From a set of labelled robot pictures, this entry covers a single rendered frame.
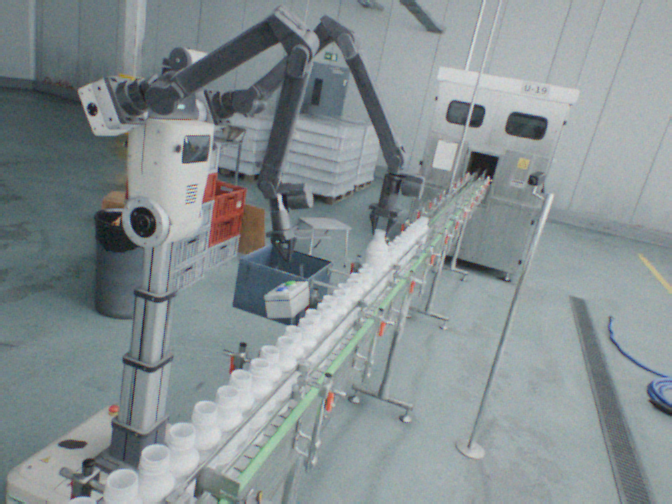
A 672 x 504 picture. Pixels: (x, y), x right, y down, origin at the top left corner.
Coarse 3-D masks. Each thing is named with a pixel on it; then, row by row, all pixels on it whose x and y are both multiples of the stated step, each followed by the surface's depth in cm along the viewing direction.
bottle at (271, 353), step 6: (264, 348) 109; (270, 348) 110; (276, 348) 110; (264, 354) 107; (270, 354) 107; (276, 354) 108; (270, 360) 107; (276, 360) 108; (270, 366) 108; (276, 366) 109; (270, 372) 108; (276, 372) 109; (270, 378) 107; (276, 378) 108; (276, 384) 109; (276, 396) 111; (270, 402) 110; (270, 408) 110; (270, 414) 111
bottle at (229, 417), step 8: (224, 392) 94; (232, 392) 94; (216, 400) 92; (224, 400) 91; (232, 400) 91; (224, 408) 91; (232, 408) 91; (224, 416) 91; (232, 416) 92; (240, 416) 93; (224, 424) 91; (232, 424) 91; (224, 432) 91; (232, 440) 93; (224, 448) 92; (232, 448) 93; (224, 456) 93; (232, 456) 94; (216, 464) 93; (224, 464) 93; (232, 472) 96
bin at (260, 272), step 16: (256, 256) 237; (272, 256) 252; (304, 256) 246; (240, 272) 224; (256, 272) 221; (272, 272) 219; (288, 272) 251; (304, 272) 248; (320, 272) 227; (336, 272) 236; (240, 288) 225; (256, 288) 223; (272, 288) 220; (320, 288) 235; (336, 288) 216; (240, 304) 227; (256, 304) 224; (272, 320) 224; (288, 320) 221
